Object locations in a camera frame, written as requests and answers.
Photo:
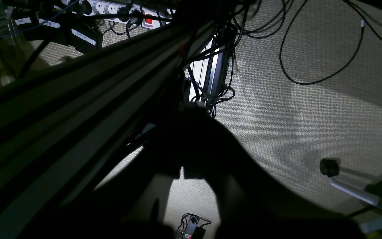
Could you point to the aluminium table frame rail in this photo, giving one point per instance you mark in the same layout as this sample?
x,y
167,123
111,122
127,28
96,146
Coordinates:
x,y
59,128

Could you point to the black power adapter stop label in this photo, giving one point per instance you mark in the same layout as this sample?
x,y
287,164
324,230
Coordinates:
x,y
85,36

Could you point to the small electronics board with wires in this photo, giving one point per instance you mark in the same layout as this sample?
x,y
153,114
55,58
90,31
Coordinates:
x,y
192,227

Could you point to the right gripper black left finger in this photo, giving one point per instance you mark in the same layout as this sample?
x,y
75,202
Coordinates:
x,y
132,205

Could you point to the aluminium profile leg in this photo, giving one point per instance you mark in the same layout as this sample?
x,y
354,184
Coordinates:
x,y
210,70

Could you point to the white power strip red switch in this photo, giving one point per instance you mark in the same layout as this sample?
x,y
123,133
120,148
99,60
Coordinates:
x,y
123,9

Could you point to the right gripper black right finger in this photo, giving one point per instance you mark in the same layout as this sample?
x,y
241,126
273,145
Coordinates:
x,y
251,203

